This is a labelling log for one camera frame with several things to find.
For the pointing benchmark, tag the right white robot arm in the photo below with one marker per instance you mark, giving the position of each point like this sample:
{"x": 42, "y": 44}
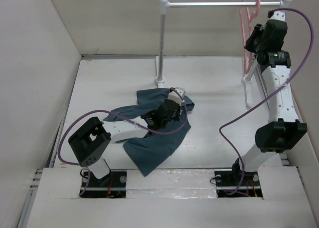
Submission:
{"x": 284, "y": 128}

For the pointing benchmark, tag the dark teal t shirt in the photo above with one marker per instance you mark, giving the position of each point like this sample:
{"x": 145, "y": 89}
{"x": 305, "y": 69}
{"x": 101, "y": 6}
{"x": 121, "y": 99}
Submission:
{"x": 149, "y": 152}

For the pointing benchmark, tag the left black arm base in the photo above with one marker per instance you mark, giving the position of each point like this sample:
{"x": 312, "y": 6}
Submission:
{"x": 113, "y": 186}

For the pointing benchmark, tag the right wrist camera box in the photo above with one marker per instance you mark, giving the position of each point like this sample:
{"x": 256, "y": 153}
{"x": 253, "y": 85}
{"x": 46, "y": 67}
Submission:
{"x": 277, "y": 15}

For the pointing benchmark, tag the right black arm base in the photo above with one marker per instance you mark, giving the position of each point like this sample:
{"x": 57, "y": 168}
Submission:
{"x": 230, "y": 184}

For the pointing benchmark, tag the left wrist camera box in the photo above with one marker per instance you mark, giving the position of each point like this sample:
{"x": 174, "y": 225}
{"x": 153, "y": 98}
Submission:
{"x": 177, "y": 95}

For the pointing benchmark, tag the pink plastic hanger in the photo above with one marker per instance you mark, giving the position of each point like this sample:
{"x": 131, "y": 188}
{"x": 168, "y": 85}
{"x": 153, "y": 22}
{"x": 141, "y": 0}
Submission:
{"x": 245, "y": 38}

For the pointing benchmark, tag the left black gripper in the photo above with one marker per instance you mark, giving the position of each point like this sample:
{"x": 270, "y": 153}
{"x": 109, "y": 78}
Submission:
{"x": 177, "y": 116}

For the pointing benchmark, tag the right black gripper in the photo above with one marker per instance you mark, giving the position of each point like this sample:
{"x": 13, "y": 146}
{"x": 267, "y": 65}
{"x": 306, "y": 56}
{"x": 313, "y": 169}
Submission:
{"x": 258, "y": 29}

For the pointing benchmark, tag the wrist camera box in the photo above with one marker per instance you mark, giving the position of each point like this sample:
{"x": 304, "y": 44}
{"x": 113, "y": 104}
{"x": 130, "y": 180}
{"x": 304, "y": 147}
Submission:
{"x": 277, "y": 15}
{"x": 177, "y": 95}

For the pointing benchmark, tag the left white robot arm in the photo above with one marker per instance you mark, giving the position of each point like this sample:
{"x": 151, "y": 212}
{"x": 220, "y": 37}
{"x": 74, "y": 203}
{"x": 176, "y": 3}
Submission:
{"x": 90, "y": 141}

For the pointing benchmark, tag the white and silver clothes rack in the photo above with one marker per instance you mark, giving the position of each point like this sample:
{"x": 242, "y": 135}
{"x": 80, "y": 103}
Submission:
{"x": 252, "y": 10}

